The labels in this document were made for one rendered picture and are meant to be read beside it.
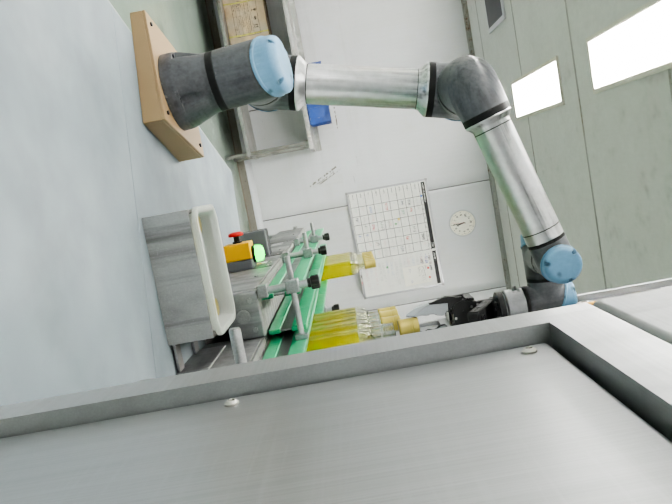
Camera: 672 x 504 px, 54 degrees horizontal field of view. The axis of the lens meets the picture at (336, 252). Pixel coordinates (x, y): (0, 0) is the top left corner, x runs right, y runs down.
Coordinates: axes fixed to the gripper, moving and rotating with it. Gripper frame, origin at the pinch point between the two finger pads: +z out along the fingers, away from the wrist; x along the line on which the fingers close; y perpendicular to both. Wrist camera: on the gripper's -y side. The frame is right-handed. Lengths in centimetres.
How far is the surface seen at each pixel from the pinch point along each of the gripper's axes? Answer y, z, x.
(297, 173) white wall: 586, 54, 57
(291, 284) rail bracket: -12.8, 23.3, 15.1
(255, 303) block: -12.5, 31.0, 12.5
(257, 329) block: -12.8, 31.5, 7.4
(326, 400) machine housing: -104, 14, 20
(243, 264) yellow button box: 28, 39, 17
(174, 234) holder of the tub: -32, 39, 29
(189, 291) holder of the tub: -32, 38, 19
